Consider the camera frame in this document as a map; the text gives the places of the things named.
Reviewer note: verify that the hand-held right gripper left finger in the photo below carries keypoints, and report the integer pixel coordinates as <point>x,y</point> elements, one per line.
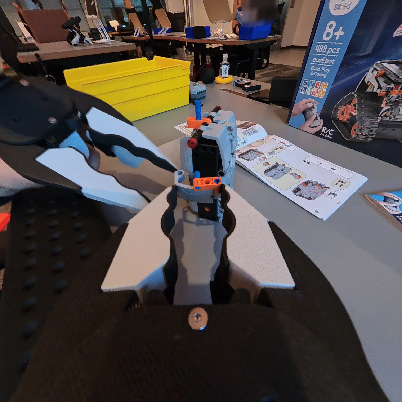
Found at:
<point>141,251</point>

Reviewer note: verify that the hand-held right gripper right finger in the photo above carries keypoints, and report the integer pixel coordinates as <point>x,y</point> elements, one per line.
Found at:
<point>257,251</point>

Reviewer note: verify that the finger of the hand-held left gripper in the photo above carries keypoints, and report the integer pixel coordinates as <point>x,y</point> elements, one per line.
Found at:
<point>78,171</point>
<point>119,128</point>

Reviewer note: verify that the small grey panel orange connector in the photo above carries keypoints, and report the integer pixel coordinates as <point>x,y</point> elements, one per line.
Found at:
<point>188,193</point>

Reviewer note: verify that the grey brick robot assembly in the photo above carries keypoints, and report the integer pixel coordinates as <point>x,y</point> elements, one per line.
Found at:
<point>219,135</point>

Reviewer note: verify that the grey desk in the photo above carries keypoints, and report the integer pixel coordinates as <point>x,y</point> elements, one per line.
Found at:
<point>329,251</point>

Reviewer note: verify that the yellow plastic bin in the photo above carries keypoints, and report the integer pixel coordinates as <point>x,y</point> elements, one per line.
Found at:
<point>141,94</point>

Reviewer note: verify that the black perforated plastic panel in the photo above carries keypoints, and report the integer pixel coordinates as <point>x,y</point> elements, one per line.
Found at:
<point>47,235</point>

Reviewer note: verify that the grey background table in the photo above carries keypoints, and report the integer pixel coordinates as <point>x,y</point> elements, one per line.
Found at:
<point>78,50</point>

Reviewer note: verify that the brown cardboard box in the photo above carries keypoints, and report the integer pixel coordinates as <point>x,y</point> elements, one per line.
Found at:
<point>44,26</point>

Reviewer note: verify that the grey battery box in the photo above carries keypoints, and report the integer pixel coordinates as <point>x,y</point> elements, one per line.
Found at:
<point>198,90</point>

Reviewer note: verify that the black and white tool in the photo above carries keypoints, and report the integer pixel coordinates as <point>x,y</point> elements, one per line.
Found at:
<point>75,33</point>

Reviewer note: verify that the open instruction booklet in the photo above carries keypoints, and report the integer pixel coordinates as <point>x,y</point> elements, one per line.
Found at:
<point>314,176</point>

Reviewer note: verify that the red bag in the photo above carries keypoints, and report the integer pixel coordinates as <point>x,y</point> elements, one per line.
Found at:
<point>198,70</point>

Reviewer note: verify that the black round pouch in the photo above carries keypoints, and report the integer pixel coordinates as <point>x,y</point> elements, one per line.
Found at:
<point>208,75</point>

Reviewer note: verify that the yellow tape roll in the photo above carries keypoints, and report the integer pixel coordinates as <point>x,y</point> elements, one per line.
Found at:
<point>223,80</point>

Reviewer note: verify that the blue plastic bin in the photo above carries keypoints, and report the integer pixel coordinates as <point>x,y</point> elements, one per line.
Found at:
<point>254,32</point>
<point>190,32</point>

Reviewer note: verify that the clear sanitizer bottle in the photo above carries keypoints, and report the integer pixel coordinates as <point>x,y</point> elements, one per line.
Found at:
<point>225,67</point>

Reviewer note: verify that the small black box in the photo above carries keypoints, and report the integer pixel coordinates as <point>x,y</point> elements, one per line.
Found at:
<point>242,84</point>
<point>252,88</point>

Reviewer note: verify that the wooden background table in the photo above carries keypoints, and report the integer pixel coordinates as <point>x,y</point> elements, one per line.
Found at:
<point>219,40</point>

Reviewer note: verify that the clear acrylic stand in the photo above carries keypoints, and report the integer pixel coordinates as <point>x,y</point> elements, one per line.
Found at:
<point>218,30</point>

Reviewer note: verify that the blue manual booklet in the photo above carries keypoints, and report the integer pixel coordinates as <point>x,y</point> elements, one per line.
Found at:
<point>389,204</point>

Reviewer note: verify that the black office chair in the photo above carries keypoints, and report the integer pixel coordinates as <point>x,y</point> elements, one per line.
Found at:
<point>282,92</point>

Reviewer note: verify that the blue robot kit box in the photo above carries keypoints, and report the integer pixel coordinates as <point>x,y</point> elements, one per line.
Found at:
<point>345,78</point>

